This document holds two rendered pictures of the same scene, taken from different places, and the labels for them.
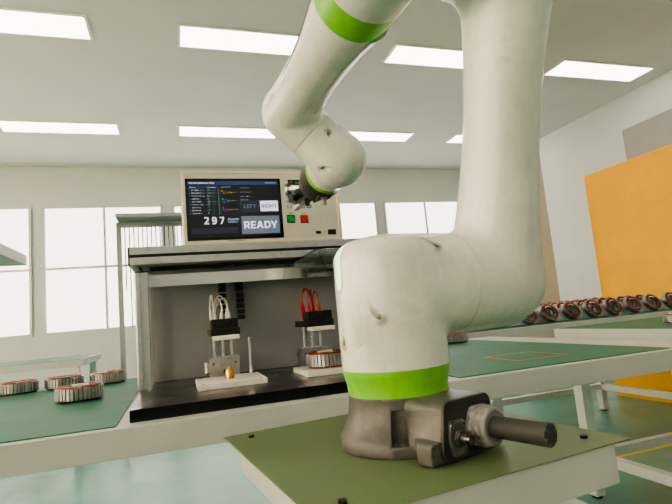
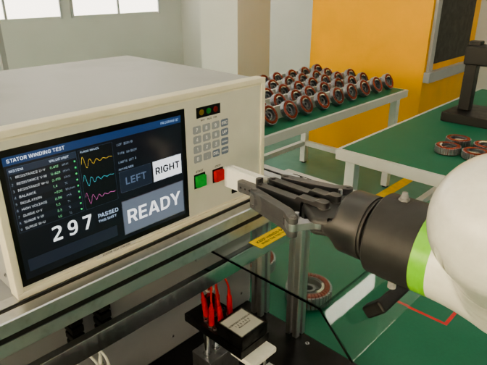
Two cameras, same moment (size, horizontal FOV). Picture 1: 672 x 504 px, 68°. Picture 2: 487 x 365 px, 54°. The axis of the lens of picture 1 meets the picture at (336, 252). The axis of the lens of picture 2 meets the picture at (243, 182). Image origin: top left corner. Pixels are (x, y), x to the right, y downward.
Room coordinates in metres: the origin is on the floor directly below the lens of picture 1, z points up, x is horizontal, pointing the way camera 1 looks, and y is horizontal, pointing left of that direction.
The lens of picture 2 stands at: (0.74, 0.38, 1.46)
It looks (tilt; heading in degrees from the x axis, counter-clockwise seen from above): 23 degrees down; 332
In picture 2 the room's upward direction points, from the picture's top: straight up
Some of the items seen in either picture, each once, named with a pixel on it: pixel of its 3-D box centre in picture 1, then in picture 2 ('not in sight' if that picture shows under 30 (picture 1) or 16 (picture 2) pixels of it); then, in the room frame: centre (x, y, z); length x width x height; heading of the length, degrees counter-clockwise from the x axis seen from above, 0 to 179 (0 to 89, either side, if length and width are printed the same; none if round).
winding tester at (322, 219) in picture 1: (254, 221); (89, 141); (1.53, 0.24, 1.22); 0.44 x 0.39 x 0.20; 108
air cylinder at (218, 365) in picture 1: (224, 366); not in sight; (1.32, 0.32, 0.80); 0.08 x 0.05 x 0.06; 108
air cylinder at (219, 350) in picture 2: (313, 356); (216, 358); (1.39, 0.09, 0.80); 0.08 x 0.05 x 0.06; 108
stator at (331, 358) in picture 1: (328, 358); not in sight; (1.26, 0.04, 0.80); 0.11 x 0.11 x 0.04
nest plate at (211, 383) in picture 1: (230, 380); not in sight; (1.18, 0.27, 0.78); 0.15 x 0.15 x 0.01; 18
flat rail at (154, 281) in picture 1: (267, 274); (174, 296); (1.31, 0.19, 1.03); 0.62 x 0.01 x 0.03; 108
